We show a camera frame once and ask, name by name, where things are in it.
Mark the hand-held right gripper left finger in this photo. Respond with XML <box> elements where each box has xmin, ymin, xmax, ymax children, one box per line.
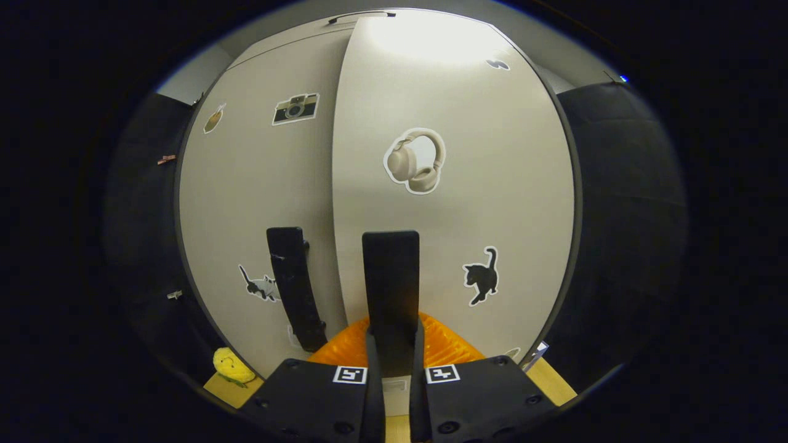
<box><xmin>237</xmin><ymin>315</ymin><xmax>386</xmax><ymax>443</ymax></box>

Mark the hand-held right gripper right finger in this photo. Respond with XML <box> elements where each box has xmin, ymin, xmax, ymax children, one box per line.
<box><xmin>409</xmin><ymin>313</ymin><xmax>558</xmax><ymax>443</ymax></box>

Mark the white cabinet door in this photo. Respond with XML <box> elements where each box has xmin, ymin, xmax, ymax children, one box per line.
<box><xmin>331</xmin><ymin>12</ymin><xmax>578</xmax><ymax>417</ymax></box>
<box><xmin>179</xmin><ymin>28</ymin><xmax>358</xmax><ymax>379</ymax></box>

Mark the white double-door shoe cabinet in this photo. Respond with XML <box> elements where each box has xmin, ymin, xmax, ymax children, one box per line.
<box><xmin>174</xmin><ymin>7</ymin><xmax>584</xmax><ymax>382</ymax></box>

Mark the white cabinet drawer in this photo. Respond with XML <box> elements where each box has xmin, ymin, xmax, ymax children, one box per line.
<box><xmin>229</xmin><ymin>9</ymin><xmax>401</xmax><ymax>70</ymax></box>

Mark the yellow plush toy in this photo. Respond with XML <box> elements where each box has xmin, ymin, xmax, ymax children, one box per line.
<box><xmin>212</xmin><ymin>347</ymin><xmax>257</xmax><ymax>388</ymax></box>

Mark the black drawer handle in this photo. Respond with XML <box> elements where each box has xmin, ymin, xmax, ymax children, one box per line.
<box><xmin>328</xmin><ymin>10</ymin><xmax>396</xmax><ymax>25</ymax></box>

